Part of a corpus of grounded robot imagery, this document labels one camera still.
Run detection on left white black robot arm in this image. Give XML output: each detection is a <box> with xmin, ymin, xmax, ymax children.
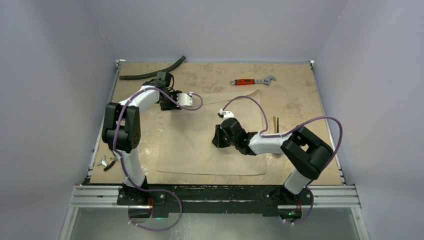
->
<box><xmin>101</xmin><ymin>71</ymin><xmax>181</xmax><ymax>205</ymax></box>

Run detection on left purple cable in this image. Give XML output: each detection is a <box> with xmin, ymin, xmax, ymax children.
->
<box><xmin>111</xmin><ymin>86</ymin><xmax>204</xmax><ymax>233</ymax></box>

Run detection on beige cloth napkin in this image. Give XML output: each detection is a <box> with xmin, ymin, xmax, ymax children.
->
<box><xmin>156</xmin><ymin>89</ymin><xmax>267</xmax><ymax>177</ymax></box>

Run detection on black handled pliers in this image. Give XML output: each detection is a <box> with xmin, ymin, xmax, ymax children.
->
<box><xmin>103</xmin><ymin>156</ymin><xmax>117</xmax><ymax>171</ymax></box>

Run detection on purple cable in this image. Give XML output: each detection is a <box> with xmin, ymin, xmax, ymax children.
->
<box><xmin>220</xmin><ymin>95</ymin><xmax>344</xmax><ymax>227</ymax></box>
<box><xmin>111</xmin><ymin>86</ymin><xmax>204</xmax><ymax>233</ymax></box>

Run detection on right aluminium side rail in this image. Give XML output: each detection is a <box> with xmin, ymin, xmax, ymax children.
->
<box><xmin>308</xmin><ymin>60</ymin><xmax>349</xmax><ymax>186</ymax></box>

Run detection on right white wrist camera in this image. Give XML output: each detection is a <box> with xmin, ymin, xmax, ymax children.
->
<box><xmin>218</xmin><ymin>109</ymin><xmax>235</xmax><ymax>121</ymax></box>

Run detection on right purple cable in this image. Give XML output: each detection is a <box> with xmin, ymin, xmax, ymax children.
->
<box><xmin>220</xmin><ymin>95</ymin><xmax>344</xmax><ymax>227</ymax></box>

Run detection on black foam tube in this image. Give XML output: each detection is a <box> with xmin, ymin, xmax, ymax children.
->
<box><xmin>119</xmin><ymin>55</ymin><xmax>187</xmax><ymax>81</ymax></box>

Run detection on left aluminium side rail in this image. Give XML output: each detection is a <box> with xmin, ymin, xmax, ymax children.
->
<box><xmin>80</xmin><ymin>59</ymin><xmax>126</xmax><ymax>186</ymax></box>

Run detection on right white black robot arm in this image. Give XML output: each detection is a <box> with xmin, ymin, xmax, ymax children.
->
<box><xmin>211</xmin><ymin>117</ymin><xmax>336</xmax><ymax>204</ymax></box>

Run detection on aluminium front rail frame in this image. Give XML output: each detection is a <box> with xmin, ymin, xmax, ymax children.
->
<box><xmin>59</xmin><ymin>185</ymin><xmax>370</xmax><ymax>240</ymax></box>

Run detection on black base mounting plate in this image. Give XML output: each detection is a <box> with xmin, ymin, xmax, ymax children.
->
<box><xmin>117</xmin><ymin>183</ymin><xmax>313</xmax><ymax>219</ymax></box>

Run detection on red handled adjustable wrench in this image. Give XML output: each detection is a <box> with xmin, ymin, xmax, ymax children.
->
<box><xmin>229</xmin><ymin>75</ymin><xmax>276</xmax><ymax>86</ymax></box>

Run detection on gold spoon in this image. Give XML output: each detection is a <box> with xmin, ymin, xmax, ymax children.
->
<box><xmin>272</xmin><ymin>116</ymin><xmax>283</xmax><ymax>160</ymax></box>

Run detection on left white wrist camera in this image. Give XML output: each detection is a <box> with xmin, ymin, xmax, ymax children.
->
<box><xmin>176</xmin><ymin>93</ymin><xmax>194</xmax><ymax>107</ymax></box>

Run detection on aluminium side rail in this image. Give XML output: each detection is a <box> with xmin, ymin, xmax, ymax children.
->
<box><xmin>80</xmin><ymin>59</ymin><xmax>126</xmax><ymax>186</ymax></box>
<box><xmin>308</xmin><ymin>60</ymin><xmax>349</xmax><ymax>186</ymax></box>

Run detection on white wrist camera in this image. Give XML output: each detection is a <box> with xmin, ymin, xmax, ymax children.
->
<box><xmin>176</xmin><ymin>93</ymin><xmax>194</xmax><ymax>107</ymax></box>
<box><xmin>218</xmin><ymin>109</ymin><xmax>235</xmax><ymax>121</ymax></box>

